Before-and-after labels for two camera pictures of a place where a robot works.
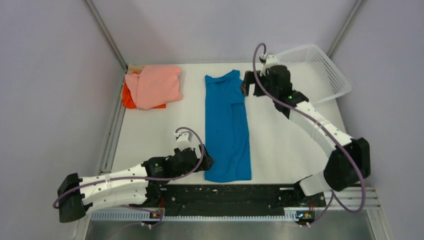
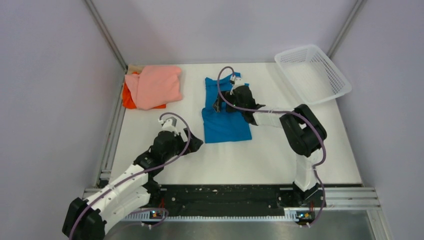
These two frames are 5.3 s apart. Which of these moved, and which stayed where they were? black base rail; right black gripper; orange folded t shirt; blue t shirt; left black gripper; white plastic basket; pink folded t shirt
Moved: blue t shirt; left black gripper; right black gripper
Stayed: black base rail; orange folded t shirt; white plastic basket; pink folded t shirt
